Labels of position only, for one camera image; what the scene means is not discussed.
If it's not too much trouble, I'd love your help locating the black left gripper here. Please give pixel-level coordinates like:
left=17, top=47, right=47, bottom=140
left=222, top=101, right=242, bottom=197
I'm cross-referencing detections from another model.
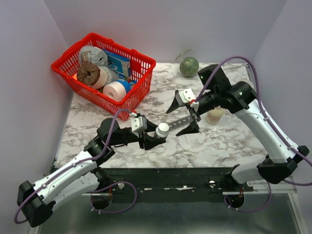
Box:
left=109, top=118, right=166, bottom=151

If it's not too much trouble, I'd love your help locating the grey weekly pill organizer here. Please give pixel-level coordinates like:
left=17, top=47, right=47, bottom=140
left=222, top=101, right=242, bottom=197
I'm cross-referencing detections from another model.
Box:
left=168, top=115, right=193, bottom=131

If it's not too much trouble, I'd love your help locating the grey bottle white cap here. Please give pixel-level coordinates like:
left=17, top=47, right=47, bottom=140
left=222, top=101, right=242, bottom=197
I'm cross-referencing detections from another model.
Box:
left=154, top=123, right=170, bottom=139

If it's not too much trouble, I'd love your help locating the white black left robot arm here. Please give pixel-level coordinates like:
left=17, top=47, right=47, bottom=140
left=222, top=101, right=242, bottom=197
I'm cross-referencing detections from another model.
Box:
left=16, top=113, right=170, bottom=228

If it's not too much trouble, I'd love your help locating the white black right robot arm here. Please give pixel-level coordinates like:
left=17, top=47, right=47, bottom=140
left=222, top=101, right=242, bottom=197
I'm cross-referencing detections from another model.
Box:
left=167, top=64, right=310, bottom=191

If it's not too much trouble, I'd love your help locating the cream lotion pump bottle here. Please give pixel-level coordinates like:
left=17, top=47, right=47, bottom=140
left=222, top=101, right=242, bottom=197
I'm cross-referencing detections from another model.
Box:
left=205, top=107, right=225, bottom=125

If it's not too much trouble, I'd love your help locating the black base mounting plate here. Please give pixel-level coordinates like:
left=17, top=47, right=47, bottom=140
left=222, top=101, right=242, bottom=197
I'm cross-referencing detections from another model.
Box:
left=91, top=167, right=253, bottom=204

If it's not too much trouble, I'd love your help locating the green netted melon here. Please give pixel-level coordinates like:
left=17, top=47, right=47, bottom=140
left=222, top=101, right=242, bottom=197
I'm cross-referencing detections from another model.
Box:
left=175, top=48, right=199, bottom=78

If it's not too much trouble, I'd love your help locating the white toilet roll blue wrap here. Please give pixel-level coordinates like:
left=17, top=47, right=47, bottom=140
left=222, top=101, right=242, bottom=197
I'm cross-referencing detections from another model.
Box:
left=103, top=79, right=131, bottom=102

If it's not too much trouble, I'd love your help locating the blue white cardboard box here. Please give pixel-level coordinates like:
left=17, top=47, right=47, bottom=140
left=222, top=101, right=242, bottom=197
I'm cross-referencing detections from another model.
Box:
left=102, top=49, right=132, bottom=77

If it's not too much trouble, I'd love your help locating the brown wrapped toilet roll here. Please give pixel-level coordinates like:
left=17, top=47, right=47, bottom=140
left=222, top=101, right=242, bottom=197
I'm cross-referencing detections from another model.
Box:
left=76, top=62, right=108, bottom=89

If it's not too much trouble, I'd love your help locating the grey wrapped toilet roll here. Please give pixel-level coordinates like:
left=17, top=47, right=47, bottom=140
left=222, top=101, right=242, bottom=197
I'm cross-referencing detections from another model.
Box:
left=78, top=46, right=108, bottom=67

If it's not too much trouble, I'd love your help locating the red plastic shopping basket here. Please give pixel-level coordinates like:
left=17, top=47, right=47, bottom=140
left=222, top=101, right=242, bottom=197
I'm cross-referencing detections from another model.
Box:
left=51, top=33, right=156, bottom=114

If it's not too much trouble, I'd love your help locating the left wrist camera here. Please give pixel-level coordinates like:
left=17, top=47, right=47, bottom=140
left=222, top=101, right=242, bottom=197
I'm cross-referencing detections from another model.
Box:
left=130, top=112, right=147, bottom=133

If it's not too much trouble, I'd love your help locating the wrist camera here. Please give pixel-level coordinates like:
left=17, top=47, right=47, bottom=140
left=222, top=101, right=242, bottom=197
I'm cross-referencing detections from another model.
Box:
left=130, top=112, right=147, bottom=133
left=175, top=88, right=199, bottom=112

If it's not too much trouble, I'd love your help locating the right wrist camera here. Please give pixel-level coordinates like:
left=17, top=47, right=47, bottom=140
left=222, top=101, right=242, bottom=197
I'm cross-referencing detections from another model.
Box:
left=175, top=88, right=199, bottom=112

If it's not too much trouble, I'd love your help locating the aluminium rail frame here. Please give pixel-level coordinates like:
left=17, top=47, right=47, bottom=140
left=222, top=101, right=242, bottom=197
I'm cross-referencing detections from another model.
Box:
left=29, top=183, right=301, bottom=234

